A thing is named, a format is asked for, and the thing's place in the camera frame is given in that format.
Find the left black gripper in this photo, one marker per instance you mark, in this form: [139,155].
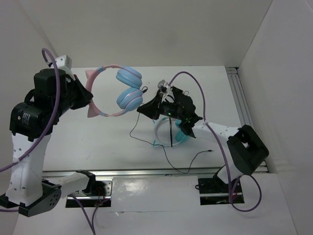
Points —
[85,96]

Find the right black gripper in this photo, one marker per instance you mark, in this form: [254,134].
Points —
[151,109]

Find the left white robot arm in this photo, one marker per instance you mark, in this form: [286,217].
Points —
[31,125]

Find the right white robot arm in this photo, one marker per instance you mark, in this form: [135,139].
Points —
[246,149]

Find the black headphones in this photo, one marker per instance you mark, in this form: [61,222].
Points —
[185,94]

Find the white teal cat-ear headphones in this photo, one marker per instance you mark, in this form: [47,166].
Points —
[177,139]

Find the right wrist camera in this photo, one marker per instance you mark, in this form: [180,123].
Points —
[163,86]

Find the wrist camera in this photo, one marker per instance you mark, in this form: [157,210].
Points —
[64,63]
[163,86]

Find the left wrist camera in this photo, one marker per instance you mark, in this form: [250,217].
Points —
[64,63]

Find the aluminium side rail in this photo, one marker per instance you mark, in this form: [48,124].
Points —
[239,96]

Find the aluminium table edge rail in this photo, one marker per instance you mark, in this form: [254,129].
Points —
[134,172]

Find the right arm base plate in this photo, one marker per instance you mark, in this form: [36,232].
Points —
[213,194]

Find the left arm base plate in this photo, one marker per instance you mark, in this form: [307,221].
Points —
[100,196]

